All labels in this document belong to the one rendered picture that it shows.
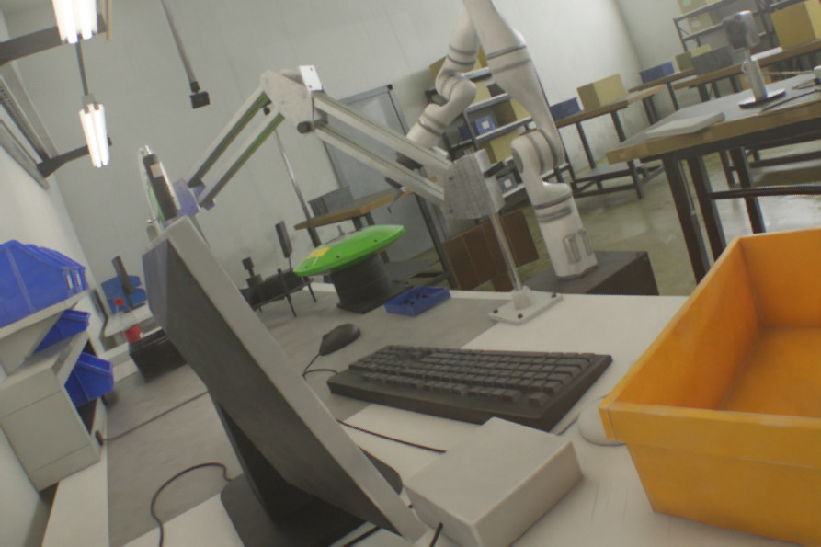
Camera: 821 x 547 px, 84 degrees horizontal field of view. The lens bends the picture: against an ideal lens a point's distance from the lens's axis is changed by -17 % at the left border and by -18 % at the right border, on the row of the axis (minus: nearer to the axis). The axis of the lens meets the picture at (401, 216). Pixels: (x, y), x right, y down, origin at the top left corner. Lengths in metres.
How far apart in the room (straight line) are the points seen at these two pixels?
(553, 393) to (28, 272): 1.10
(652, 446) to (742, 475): 0.06
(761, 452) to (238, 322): 0.33
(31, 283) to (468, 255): 1.39
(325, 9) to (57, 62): 3.27
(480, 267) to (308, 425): 1.64
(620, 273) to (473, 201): 0.43
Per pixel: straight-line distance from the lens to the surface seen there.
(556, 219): 1.19
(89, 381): 1.55
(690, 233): 2.05
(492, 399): 0.65
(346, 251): 1.32
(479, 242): 1.97
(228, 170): 1.16
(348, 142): 0.99
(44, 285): 1.33
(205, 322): 0.39
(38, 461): 1.19
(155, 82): 6.28
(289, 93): 1.02
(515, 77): 1.15
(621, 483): 0.50
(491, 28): 1.15
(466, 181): 0.88
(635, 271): 1.23
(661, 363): 0.46
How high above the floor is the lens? 1.24
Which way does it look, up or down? 6 degrees down
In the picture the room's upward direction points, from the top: 22 degrees counter-clockwise
